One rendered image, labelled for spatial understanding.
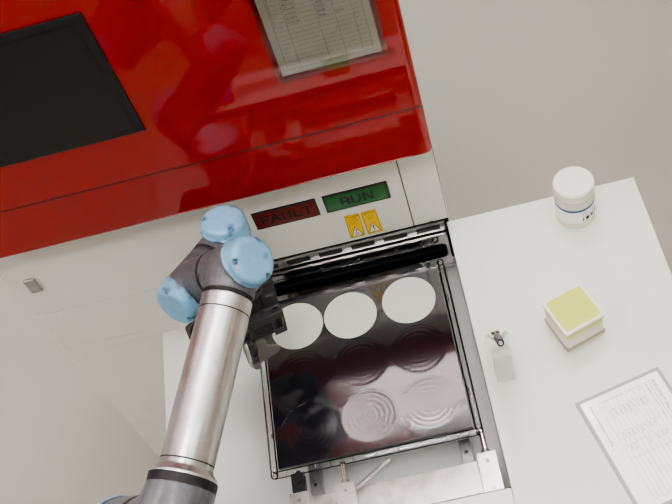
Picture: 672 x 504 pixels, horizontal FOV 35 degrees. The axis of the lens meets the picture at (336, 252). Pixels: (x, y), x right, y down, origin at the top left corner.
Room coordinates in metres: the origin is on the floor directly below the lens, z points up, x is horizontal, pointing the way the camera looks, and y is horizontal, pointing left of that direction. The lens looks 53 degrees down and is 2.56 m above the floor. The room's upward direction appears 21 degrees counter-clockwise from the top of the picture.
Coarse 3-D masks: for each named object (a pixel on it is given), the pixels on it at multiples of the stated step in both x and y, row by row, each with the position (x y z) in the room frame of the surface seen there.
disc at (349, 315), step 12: (336, 300) 1.14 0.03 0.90; (348, 300) 1.13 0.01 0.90; (360, 300) 1.12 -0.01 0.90; (336, 312) 1.11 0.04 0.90; (348, 312) 1.10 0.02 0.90; (360, 312) 1.09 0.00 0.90; (372, 312) 1.08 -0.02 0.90; (336, 324) 1.09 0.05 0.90; (348, 324) 1.08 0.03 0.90; (360, 324) 1.07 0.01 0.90; (372, 324) 1.06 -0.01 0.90; (348, 336) 1.05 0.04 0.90
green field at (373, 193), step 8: (384, 184) 1.18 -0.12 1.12; (352, 192) 1.19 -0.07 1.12; (360, 192) 1.19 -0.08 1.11; (368, 192) 1.19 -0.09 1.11; (376, 192) 1.18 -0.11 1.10; (384, 192) 1.18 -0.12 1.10; (328, 200) 1.20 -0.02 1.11; (336, 200) 1.20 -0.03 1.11; (344, 200) 1.19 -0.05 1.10; (352, 200) 1.19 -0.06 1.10; (360, 200) 1.19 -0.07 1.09; (368, 200) 1.19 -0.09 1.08; (328, 208) 1.20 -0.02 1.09; (336, 208) 1.20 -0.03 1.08
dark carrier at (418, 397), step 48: (336, 288) 1.16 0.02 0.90; (384, 288) 1.12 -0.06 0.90; (336, 336) 1.06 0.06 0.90; (384, 336) 1.03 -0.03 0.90; (432, 336) 0.99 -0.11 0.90; (288, 384) 1.01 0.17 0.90; (336, 384) 0.97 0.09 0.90; (384, 384) 0.93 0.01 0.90; (432, 384) 0.90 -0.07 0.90; (288, 432) 0.91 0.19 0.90; (336, 432) 0.88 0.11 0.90; (384, 432) 0.85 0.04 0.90; (432, 432) 0.81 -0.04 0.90
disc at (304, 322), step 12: (288, 312) 1.15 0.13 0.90; (300, 312) 1.14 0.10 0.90; (312, 312) 1.13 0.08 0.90; (288, 324) 1.13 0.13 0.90; (300, 324) 1.12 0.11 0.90; (312, 324) 1.11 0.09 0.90; (276, 336) 1.11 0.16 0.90; (288, 336) 1.10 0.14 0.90; (300, 336) 1.09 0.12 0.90; (312, 336) 1.08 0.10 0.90; (288, 348) 1.08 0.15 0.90
